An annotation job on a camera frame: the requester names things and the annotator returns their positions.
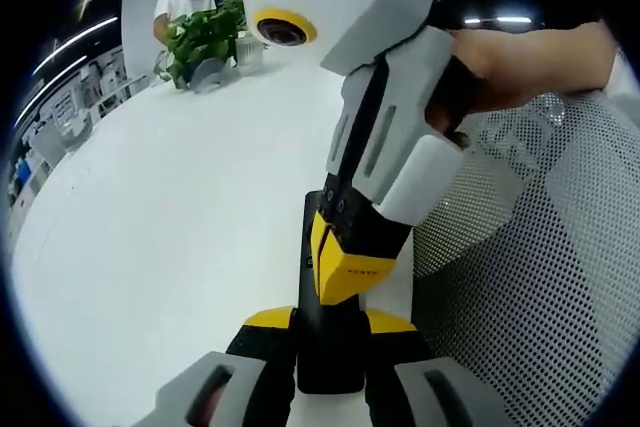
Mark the green leafy potted plant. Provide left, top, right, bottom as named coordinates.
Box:
left=162, top=0, right=249, bottom=91

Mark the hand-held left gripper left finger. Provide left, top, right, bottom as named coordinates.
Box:
left=130, top=305, right=300, bottom=427

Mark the person's white sleeve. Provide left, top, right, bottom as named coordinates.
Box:
left=602, top=44, right=640, bottom=113

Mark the white ribbed plant pot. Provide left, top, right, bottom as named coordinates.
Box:
left=234, top=34, right=270, bottom=66

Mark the grey plant pot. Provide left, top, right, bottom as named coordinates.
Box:
left=191, top=57, right=227, bottom=94

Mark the black remote control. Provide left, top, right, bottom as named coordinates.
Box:
left=296, top=190, right=372, bottom=396

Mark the person's right hand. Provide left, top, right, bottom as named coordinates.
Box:
left=425, top=29, right=506, bottom=150

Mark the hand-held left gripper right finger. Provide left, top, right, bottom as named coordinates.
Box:
left=360, top=307, right=506, bottom=427

